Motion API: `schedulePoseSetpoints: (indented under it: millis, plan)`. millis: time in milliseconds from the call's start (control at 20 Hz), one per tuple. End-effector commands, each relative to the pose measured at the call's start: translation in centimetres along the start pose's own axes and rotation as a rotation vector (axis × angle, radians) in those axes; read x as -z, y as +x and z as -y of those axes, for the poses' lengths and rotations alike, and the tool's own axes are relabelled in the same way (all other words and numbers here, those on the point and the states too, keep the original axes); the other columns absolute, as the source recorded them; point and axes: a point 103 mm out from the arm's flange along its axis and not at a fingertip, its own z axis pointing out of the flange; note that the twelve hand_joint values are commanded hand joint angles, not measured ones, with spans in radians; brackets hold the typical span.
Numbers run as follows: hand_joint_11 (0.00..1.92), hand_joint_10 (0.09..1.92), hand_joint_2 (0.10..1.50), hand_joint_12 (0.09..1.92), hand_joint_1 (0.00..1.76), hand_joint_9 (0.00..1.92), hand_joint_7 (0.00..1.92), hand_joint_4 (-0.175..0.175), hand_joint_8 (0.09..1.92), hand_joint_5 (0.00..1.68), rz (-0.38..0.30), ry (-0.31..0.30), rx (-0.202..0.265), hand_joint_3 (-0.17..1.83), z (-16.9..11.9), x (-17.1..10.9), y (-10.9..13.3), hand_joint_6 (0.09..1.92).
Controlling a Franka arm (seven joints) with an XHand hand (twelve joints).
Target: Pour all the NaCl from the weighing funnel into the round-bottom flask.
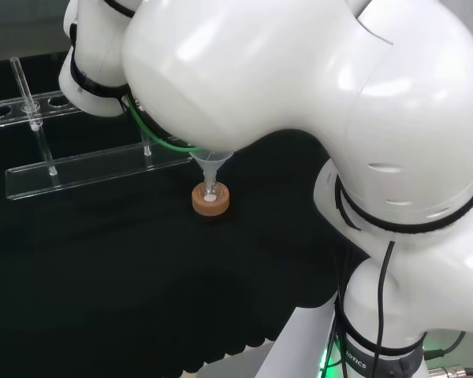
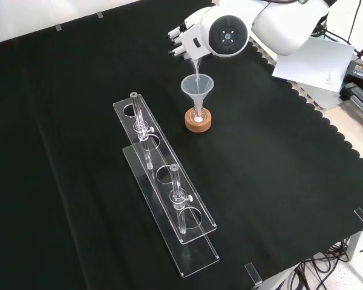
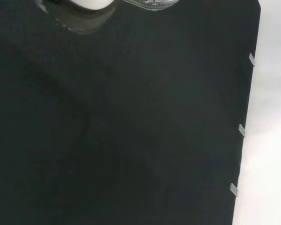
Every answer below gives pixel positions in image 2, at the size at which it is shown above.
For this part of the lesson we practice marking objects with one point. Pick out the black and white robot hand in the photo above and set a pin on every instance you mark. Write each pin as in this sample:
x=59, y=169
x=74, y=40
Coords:
x=193, y=37

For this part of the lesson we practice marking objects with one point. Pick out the clear plastic funnel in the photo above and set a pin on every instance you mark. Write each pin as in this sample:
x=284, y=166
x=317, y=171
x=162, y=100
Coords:
x=197, y=90

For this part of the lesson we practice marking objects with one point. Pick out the round-bottom glass flask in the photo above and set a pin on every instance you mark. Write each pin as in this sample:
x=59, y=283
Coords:
x=198, y=117

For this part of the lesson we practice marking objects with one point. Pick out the clear acrylic funnel stand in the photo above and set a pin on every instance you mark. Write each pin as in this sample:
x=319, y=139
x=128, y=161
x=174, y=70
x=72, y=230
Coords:
x=166, y=181

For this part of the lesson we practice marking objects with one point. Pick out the white paper sheet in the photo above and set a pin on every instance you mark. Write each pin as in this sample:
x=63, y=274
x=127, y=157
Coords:
x=320, y=66

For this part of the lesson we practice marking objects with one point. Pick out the pale board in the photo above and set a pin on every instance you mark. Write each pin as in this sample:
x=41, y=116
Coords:
x=323, y=96

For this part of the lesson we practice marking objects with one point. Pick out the black power supply box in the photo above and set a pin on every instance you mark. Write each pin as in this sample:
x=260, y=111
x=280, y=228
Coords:
x=361, y=72

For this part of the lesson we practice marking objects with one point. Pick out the black bench cloth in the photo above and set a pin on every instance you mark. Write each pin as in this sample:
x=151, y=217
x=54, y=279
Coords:
x=78, y=169

